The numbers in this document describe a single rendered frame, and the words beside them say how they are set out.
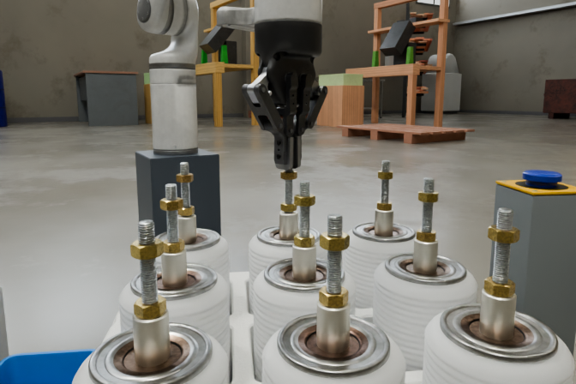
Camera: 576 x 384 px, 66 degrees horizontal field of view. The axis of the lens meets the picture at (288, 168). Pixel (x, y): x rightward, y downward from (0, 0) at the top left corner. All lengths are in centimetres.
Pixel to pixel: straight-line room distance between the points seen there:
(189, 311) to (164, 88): 60
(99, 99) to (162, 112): 618
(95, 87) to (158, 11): 620
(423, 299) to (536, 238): 19
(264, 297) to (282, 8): 29
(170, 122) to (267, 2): 48
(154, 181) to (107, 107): 624
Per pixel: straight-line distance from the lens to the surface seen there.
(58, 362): 63
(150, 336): 30
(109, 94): 712
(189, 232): 52
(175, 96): 92
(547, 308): 60
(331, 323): 31
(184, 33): 96
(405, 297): 43
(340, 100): 630
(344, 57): 1099
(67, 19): 886
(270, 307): 40
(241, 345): 46
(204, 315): 40
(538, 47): 1221
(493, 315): 35
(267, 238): 52
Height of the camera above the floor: 42
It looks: 9 degrees down
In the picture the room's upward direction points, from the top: straight up
